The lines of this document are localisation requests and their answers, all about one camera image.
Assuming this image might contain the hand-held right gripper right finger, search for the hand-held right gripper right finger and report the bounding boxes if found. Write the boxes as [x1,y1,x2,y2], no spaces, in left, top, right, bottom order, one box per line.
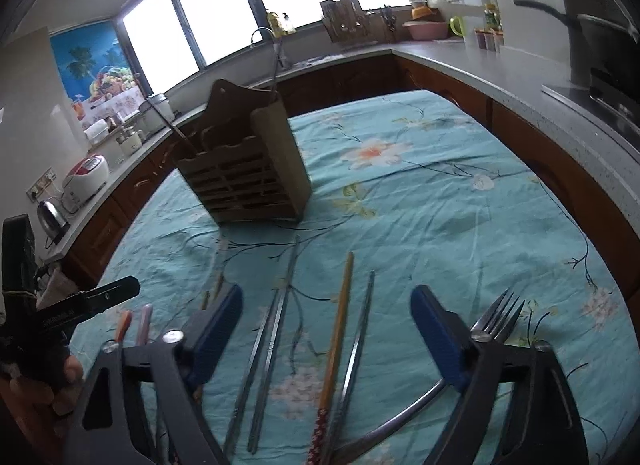
[410,285,588,465]

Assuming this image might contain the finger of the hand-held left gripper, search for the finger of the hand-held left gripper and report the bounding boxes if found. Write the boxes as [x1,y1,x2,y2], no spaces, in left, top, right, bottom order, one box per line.
[82,276,141,317]

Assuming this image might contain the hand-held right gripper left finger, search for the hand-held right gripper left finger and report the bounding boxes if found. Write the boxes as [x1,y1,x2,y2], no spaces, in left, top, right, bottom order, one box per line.
[62,284,244,465]

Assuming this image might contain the wooden chopstick red patterned end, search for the wooden chopstick red patterned end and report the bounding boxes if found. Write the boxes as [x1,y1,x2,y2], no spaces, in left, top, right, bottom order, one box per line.
[306,251,355,465]

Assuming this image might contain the wooden utensil holder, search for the wooden utensil holder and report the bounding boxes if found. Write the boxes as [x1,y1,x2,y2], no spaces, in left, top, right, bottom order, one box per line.
[174,78,313,224]

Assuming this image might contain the person's left hand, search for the person's left hand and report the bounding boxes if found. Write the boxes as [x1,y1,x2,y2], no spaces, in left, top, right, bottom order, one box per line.
[0,355,86,426]

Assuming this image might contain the steel electric kettle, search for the steel electric kettle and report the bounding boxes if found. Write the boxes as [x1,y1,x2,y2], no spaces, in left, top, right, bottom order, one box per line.
[36,198,71,247]

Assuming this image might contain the metal fork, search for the metal fork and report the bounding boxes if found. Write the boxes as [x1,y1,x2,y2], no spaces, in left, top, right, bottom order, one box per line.
[470,289,537,347]

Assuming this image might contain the metal spoon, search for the metal spoon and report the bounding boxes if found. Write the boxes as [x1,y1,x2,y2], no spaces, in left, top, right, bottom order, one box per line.
[332,379,446,464]

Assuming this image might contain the white red rice cooker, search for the white red rice cooker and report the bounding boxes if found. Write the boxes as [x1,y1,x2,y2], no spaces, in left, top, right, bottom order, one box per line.
[61,155,111,212]

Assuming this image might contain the teal floral tablecloth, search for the teal floral tablecloth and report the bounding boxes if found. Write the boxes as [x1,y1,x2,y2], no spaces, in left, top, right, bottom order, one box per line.
[70,89,626,465]

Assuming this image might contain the small white kitchen appliance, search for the small white kitchen appliance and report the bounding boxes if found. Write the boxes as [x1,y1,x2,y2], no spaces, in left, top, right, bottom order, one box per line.
[115,128,147,157]

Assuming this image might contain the large white cooking pot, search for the large white cooking pot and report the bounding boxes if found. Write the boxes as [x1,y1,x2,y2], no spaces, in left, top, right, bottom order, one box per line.
[137,94,174,132]

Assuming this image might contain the wooden base cabinets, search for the wooden base cabinets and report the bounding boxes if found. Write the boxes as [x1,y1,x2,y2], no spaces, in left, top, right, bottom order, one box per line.
[62,52,640,296]

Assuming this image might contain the grey kitchen countertop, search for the grey kitchen countertop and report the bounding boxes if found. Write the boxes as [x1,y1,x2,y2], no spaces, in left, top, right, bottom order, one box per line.
[42,38,640,266]

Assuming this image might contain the gas stove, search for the gas stove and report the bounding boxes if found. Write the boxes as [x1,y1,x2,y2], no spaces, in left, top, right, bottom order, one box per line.
[542,70,640,138]

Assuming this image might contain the chrome kitchen faucet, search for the chrome kitchen faucet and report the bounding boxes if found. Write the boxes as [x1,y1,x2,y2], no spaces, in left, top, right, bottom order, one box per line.
[250,28,292,71]

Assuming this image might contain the kitchen window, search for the kitchen window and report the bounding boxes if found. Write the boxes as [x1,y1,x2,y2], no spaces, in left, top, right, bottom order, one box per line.
[117,0,431,96]

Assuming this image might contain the row of spice jars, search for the row of spice jars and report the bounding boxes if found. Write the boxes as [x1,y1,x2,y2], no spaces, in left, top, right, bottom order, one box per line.
[475,28,504,52]

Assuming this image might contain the pink plastic basin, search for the pink plastic basin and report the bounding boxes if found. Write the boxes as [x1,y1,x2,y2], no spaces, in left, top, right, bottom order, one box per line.
[402,20,449,41]

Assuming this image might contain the knife holder with knives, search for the knife holder with knives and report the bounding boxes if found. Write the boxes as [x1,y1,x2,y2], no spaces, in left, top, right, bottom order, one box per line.
[380,5,402,44]

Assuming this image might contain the orange handled utensil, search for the orange handled utensil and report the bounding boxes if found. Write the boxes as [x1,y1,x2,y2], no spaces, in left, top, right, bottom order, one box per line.
[116,310,133,346]

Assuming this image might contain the wall power socket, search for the wall power socket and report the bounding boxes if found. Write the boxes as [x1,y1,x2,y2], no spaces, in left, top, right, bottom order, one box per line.
[26,172,56,204]

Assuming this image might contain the tropical fruit wall poster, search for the tropical fruit wall poster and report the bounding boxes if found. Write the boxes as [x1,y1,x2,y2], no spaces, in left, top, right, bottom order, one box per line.
[50,22,142,129]

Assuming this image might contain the black pan with handle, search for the black pan with handle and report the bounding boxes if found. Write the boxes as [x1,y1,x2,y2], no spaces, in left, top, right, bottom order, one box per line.
[514,0,640,73]

